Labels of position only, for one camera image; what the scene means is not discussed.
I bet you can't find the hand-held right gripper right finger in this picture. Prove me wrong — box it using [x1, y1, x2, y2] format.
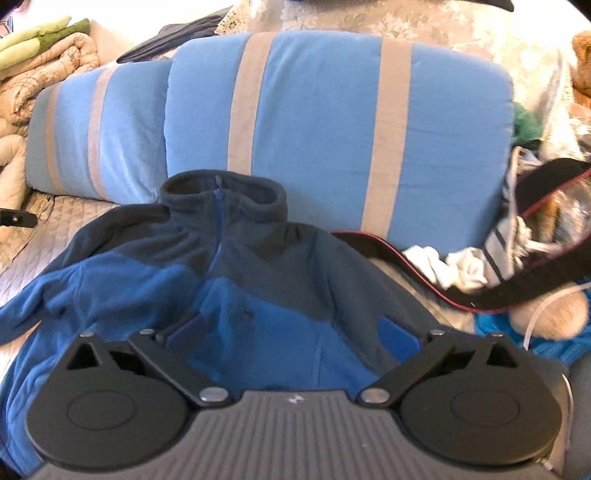
[355, 316, 528, 408]

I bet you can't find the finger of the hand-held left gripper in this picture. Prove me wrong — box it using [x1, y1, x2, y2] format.
[0, 208, 38, 229]

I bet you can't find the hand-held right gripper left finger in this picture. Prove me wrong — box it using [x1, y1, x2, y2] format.
[66, 313, 235, 409]

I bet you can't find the blue fleece jacket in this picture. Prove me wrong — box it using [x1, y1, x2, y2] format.
[0, 170, 446, 467]

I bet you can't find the plain beige comforter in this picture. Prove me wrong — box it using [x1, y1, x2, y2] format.
[0, 134, 29, 210]

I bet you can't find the white quilted bedspread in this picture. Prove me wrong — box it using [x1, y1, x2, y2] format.
[0, 189, 476, 374]

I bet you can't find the white crumpled cloth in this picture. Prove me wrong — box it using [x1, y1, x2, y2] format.
[404, 246, 491, 292]

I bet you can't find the black and white striped cloth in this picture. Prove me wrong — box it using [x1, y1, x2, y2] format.
[482, 148, 536, 287]

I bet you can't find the blue pillow with grey stripes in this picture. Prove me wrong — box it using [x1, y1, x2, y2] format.
[164, 31, 515, 259]
[25, 60, 174, 204]

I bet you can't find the patterned beige quilt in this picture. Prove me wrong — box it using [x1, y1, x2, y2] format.
[0, 33, 101, 126]

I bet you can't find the beige fuzzy plush ball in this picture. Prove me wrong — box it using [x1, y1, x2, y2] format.
[508, 284, 589, 342]

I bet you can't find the black bag with red piping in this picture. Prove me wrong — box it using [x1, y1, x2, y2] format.
[331, 158, 591, 315]

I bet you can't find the dark grey folded cloth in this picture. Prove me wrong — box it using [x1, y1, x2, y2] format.
[115, 14, 232, 64]

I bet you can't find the dark green cloth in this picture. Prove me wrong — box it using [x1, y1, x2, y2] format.
[512, 104, 542, 148]

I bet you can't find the brown teddy bear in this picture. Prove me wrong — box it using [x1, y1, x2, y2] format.
[571, 34, 591, 109]

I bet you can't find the white cable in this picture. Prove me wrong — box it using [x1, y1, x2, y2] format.
[524, 284, 591, 352]

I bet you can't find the blue cable coil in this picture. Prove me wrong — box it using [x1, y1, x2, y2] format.
[475, 286, 591, 374]

